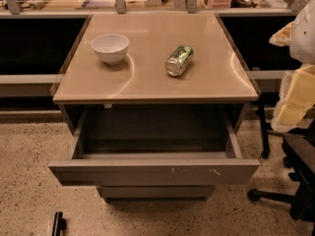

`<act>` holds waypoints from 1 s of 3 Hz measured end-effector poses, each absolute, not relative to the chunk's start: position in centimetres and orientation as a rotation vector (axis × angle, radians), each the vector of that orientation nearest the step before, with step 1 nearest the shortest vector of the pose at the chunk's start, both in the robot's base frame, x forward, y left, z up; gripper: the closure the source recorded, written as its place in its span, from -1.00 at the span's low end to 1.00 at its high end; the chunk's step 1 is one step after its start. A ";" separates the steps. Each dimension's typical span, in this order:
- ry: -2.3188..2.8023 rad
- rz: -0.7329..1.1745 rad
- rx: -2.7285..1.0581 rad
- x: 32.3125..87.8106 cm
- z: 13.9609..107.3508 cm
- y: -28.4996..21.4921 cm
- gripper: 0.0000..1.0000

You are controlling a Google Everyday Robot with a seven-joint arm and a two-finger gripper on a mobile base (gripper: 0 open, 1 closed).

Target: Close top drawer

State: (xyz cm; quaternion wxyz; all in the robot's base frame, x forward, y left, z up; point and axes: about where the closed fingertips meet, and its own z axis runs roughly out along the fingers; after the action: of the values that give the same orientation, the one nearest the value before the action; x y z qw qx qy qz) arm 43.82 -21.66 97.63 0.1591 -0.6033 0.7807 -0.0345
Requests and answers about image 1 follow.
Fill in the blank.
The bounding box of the grey top drawer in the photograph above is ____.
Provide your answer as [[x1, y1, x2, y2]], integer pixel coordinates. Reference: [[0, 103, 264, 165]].
[[49, 110, 259, 187]]

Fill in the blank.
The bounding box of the grey drawer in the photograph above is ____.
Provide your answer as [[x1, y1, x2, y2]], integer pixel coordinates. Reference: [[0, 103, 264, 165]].
[[96, 185, 215, 199], [49, 110, 259, 187]]

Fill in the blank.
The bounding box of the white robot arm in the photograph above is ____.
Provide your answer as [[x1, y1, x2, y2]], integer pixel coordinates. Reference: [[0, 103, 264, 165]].
[[269, 0, 315, 133]]

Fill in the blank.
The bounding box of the grey drawer cabinet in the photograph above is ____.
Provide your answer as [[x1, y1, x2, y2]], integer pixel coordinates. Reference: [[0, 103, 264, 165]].
[[49, 12, 262, 205]]

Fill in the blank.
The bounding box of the grey bottom drawer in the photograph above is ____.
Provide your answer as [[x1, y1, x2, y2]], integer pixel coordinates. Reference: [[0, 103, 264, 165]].
[[96, 185, 215, 199]]

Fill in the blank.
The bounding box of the black office chair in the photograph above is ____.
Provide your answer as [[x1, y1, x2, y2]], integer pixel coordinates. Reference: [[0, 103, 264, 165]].
[[247, 120, 315, 236]]

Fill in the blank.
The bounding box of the green soda can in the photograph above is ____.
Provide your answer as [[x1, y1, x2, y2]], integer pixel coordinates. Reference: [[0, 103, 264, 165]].
[[165, 44, 194, 77]]

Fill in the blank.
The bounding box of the white ceramic bowl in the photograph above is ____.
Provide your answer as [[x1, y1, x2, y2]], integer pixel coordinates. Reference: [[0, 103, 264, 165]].
[[91, 33, 129, 65]]

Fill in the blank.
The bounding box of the black object on floor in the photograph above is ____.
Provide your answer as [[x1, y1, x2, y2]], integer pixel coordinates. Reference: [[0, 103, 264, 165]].
[[51, 211, 67, 236]]

